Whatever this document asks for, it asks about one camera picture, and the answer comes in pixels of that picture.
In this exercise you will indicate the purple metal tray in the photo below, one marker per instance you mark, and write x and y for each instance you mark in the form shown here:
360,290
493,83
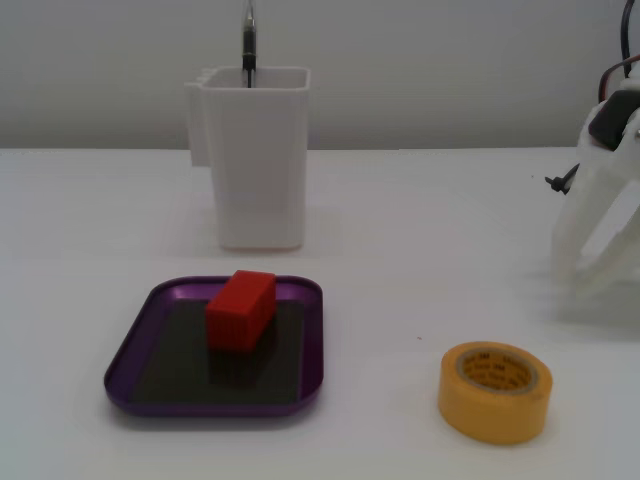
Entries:
150,380

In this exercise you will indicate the yellow masking tape roll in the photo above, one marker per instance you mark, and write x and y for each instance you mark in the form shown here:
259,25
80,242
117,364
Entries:
490,405

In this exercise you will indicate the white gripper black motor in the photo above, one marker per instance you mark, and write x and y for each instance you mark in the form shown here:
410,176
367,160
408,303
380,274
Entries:
602,200

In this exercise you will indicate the red rectangular cube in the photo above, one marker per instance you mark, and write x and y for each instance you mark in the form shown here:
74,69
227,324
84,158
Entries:
240,315

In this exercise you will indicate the white plastic container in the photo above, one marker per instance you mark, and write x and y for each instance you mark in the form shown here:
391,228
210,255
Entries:
260,175

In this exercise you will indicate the black clear ballpoint pen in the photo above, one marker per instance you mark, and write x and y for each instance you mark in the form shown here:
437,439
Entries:
248,45

